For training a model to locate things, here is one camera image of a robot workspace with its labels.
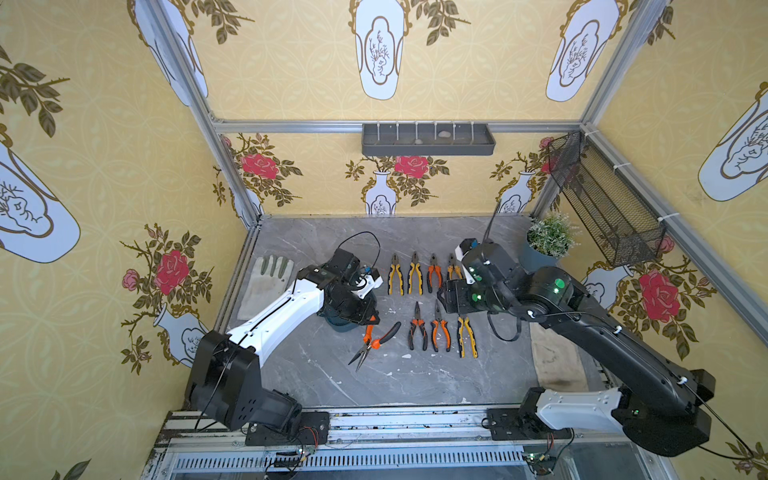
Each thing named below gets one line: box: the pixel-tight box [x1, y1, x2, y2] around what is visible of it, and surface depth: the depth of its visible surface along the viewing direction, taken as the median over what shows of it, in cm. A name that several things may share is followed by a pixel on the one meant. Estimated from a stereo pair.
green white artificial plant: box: [527, 212, 582, 257], surface depth 97 cm
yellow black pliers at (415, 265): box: [407, 251, 423, 296], surface depth 106 cm
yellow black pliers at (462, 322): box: [457, 316, 478, 358], surface depth 90 cm
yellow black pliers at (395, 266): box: [388, 253, 404, 296], surface depth 105 cm
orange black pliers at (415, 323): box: [408, 301, 428, 351], surface depth 92 cm
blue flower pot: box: [520, 231, 559, 275], surface depth 99 cm
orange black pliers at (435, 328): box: [430, 299, 451, 353], surface depth 92 cm
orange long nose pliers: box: [348, 321, 402, 372], surface depth 73 cm
